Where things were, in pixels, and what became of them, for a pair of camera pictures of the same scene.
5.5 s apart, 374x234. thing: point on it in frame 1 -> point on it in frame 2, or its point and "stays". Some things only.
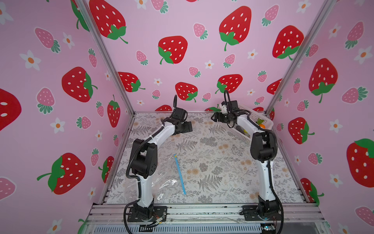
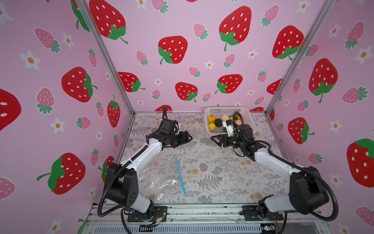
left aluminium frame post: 85,10 stays
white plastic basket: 262,122 -> 218,111
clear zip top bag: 167,182 stays
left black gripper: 186,128 -> 181,141
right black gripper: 219,117 -> 221,138
